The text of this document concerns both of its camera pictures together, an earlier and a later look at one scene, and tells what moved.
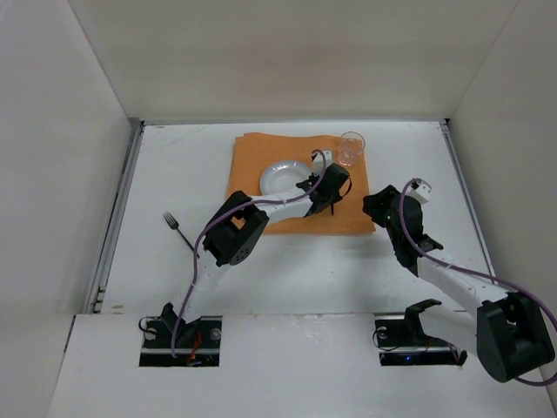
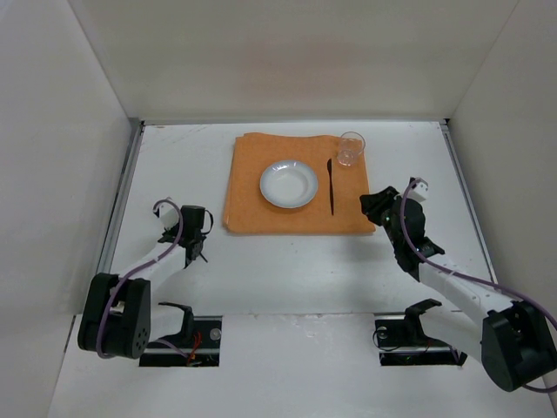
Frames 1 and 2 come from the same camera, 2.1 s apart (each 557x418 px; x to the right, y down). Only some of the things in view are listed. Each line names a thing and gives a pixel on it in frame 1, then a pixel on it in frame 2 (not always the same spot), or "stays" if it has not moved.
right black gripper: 380,205 stays
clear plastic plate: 280,178 stays
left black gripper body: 316,192 → 194,246
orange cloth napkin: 253,152 stays
